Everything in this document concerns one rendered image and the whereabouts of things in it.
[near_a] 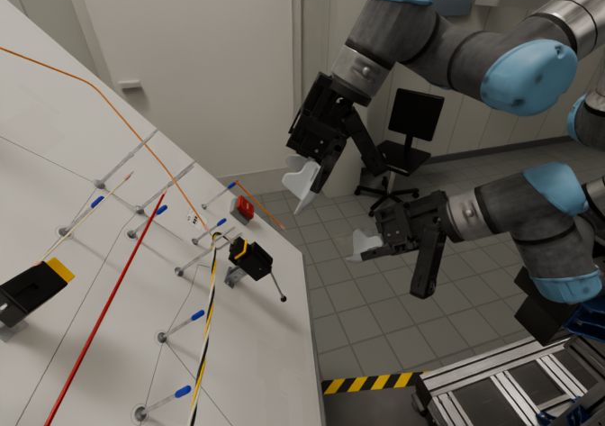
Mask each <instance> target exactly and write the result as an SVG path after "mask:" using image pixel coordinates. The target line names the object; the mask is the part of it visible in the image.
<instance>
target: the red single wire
mask: <svg viewBox="0 0 605 426"><path fill-rule="evenodd" d="M167 188H168V186H167V187H166V189H165V190H164V191H163V193H162V196H161V197H160V199H159V201H158V203H157V205H156V207H155V209H154V211H153V213H152V215H151V216H150V218H149V221H148V223H147V225H146V227H145V229H144V231H143V233H142V234H141V236H140V239H139V240H138V242H137V244H136V246H135V248H134V250H133V252H132V253H131V256H130V258H129V260H128V262H127V264H126V266H125V268H124V270H123V271H122V274H121V276H120V277H119V279H118V281H117V283H116V285H115V287H114V289H113V291H112V293H111V295H110V297H109V299H108V301H107V303H106V305H105V307H104V309H103V311H102V313H101V315H100V316H99V318H98V320H97V322H96V324H95V326H94V328H93V330H92V332H91V334H90V336H89V338H88V340H87V342H86V344H85V346H84V348H83V350H82V352H81V353H80V355H79V357H78V359H77V362H76V364H75V365H74V367H73V369H72V371H71V373H70V375H69V377H68V380H67V382H66V383H65V385H64V387H63V389H62V390H61V392H60V394H59V397H58V399H57V401H56V402H55V404H54V406H53V408H52V410H51V412H50V415H49V417H48V419H47V420H46V422H45V424H44V426H50V424H51V422H52V420H53V418H54V416H55V414H56V412H57V410H58V408H59V406H60V404H61V402H62V400H63V398H64V396H65V394H66V392H67V390H68V388H69V386H70V384H71V382H72V380H73V378H74V376H75V374H76V372H77V370H78V368H79V366H80V364H81V362H82V360H83V358H84V356H85V354H86V352H87V350H88V348H89V346H90V344H91V342H92V340H93V338H94V336H95V334H96V332H97V330H98V328H99V326H100V324H101V322H102V320H103V318H104V316H105V314H106V312H107V310H108V308H109V306H110V304H111V302H112V300H113V298H114V296H115V294H116V292H117V290H118V288H119V286H120V284H121V282H122V280H123V278H124V276H125V274H126V272H127V270H128V268H129V266H130V264H131V262H132V260H133V258H134V256H135V254H136V252H137V250H138V248H139V246H140V244H141V242H142V240H143V238H144V236H145V234H146V232H147V230H148V228H149V226H150V224H151V222H152V220H153V218H154V216H155V214H156V212H157V210H158V208H159V206H160V204H161V202H162V200H163V198H164V196H165V194H166V192H167Z"/></svg>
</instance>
